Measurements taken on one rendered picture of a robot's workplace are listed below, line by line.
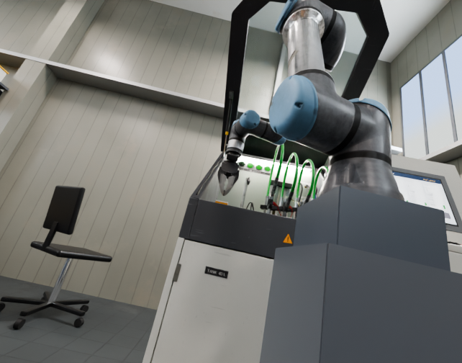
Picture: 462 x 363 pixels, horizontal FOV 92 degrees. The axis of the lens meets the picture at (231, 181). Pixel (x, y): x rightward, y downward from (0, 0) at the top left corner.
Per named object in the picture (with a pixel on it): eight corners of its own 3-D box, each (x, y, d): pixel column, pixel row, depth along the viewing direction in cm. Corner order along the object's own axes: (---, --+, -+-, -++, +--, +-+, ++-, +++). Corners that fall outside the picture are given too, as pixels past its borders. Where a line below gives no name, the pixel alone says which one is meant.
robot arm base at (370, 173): (428, 209, 38) (424, 158, 41) (343, 189, 37) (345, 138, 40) (367, 222, 52) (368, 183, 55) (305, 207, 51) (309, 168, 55)
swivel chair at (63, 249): (37, 299, 215) (83, 196, 250) (104, 315, 215) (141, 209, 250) (-39, 317, 151) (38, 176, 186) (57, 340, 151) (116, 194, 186)
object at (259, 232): (188, 239, 83) (198, 199, 88) (190, 240, 87) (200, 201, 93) (356, 276, 78) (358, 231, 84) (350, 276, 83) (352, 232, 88)
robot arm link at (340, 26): (356, 24, 73) (277, 137, 106) (329, 7, 70) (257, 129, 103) (370, 32, 65) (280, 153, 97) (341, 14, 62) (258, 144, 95)
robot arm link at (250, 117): (270, 115, 92) (257, 127, 102) (245, 104, 89) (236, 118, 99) (267, 131, 90) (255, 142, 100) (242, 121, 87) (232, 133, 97)
